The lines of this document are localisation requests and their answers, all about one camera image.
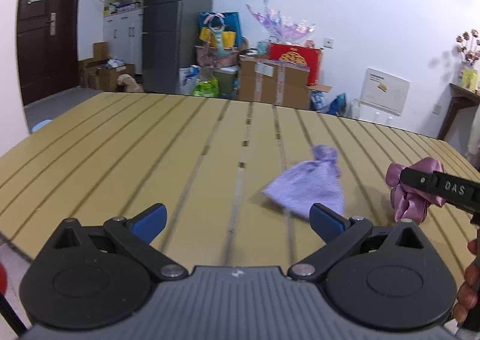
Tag white blue plastic bag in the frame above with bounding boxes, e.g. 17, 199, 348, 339
178, 65, 199, 96

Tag red gift box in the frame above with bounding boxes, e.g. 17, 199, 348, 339
268, 43, 323, 86

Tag white kitchen cabinet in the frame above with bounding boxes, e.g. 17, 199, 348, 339
102, 0, 150, 76

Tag brown plush toy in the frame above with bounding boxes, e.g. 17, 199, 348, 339
116, 74, 145, 93

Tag person's right hand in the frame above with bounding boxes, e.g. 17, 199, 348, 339
455, 238, 480, 326

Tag blue gift bag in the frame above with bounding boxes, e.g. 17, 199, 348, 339
198, 11, 242, 48

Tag green plastic bag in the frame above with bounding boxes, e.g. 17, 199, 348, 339
192, 77, 220, 97

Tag grey refrigerator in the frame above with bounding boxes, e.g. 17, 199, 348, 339
142, 0, 214, 95

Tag open cardboard box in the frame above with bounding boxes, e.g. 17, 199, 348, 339
78, 41, 136, 91

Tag dark brown door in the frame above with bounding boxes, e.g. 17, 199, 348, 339
17, 0, 84, 107

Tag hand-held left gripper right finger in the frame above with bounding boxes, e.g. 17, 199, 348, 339
287, 203, 426, 282

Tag green storage box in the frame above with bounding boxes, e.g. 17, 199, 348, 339
214, 66, 239, 98

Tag tan slatted folding table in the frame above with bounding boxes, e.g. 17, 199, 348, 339
0, 91, 480, 284

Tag purple drawstring pouch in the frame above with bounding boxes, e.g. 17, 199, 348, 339
262, 145, 345, 220

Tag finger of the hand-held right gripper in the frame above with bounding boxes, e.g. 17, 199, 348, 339
399, 166, 436, 195

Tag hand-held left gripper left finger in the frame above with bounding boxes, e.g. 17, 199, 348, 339
49, 203, 188, 282

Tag dried flowers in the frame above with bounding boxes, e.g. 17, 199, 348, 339
455, 29, 480, 63

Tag yellow gift bag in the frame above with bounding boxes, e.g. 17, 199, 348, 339
199, 27, 237, 47

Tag white wall panel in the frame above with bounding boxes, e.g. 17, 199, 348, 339
362, 68, 410, 115

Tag iridescent bouquet wrap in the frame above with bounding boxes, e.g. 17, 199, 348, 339
246, 0, 316, 43

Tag pink satin scrunchie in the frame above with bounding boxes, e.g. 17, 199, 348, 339
385, 158, 444, 222

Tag taped cardboard box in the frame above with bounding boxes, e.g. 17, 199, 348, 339
239, 55, 332, 110

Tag dark wooden console table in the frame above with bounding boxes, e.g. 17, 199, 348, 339
437, 83, 480, 141

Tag yellow vase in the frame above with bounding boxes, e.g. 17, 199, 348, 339
460, 62, 480, 93

